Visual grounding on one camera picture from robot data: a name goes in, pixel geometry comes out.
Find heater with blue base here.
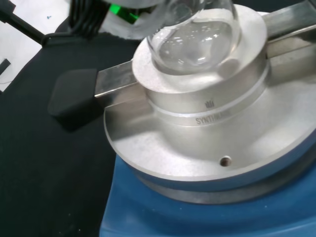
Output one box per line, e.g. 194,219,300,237
47,0,316,237

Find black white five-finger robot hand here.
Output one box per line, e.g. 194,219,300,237
69,0,168,40

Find black bench cloth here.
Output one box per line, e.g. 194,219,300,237
0,23,154,237

